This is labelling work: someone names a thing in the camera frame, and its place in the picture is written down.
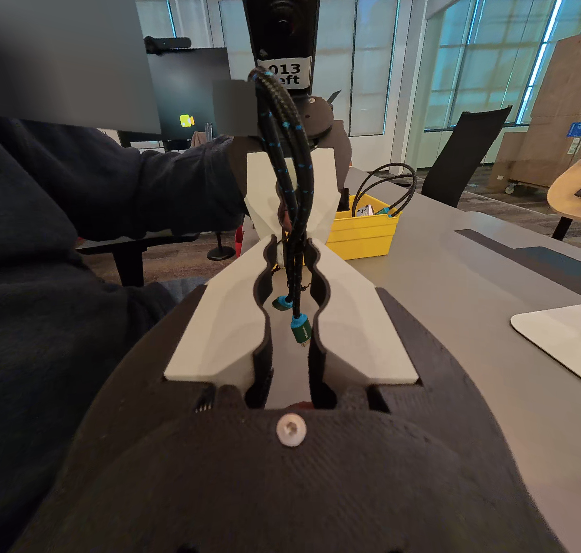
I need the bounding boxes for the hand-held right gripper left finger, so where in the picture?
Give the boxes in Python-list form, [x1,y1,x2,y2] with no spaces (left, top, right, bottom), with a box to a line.
[163,236,278,410]

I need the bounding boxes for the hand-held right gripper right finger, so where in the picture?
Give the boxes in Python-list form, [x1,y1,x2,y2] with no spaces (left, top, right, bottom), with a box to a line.
[304,236,421,410]

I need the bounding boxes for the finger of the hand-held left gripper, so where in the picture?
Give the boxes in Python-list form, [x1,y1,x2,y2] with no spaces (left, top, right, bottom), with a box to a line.
[307,149,340,242]
[244,149,293,242]

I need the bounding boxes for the black braided hdmi cable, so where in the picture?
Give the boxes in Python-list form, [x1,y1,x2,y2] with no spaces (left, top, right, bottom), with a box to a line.
[246,65,319,346]

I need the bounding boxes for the yellow plastic bin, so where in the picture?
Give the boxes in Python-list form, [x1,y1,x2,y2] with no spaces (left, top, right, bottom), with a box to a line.
[324,194,403,261]

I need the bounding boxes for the dark monitor with wooden back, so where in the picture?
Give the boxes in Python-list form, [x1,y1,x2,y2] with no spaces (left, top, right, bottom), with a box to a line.
[546,159,581,242]

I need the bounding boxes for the black chair with armrest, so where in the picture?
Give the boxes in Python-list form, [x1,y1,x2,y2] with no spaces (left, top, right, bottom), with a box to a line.
[77,233,201,288]

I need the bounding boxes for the large black television screen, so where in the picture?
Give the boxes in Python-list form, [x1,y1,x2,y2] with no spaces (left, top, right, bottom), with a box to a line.
[117,47,233,151]

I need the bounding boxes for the black office chair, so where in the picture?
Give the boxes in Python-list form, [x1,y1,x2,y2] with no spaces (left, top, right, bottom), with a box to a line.
[420,106,514,210]

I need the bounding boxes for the brown cardboard box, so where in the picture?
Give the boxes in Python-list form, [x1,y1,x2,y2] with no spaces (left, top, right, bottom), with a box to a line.
[488,33,581,192]

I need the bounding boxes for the black cable with green plug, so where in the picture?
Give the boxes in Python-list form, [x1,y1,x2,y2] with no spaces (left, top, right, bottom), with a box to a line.
[349,162,419,221]

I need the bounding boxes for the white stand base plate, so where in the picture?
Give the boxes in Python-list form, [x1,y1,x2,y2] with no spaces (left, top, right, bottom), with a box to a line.
[510,303,581,379]

